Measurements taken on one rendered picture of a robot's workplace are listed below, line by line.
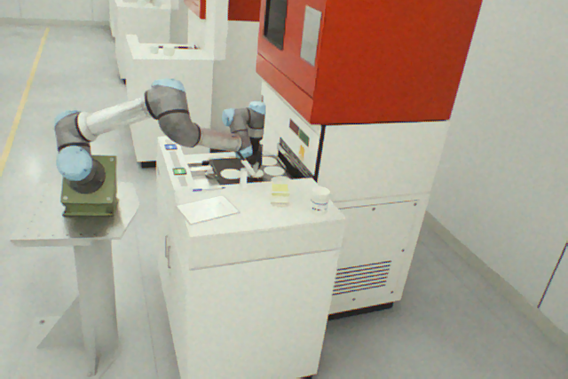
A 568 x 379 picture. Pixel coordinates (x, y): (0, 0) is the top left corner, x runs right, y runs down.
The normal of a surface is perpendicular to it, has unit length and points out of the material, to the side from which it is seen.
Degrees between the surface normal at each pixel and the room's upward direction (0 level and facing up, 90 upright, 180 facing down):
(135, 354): 0
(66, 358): 0
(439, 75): 90
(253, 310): 90
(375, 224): 90
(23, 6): 90
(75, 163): 56
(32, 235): 0
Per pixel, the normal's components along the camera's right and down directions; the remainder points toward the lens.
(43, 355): 0.11, -0.89
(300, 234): 0.35, 0.45
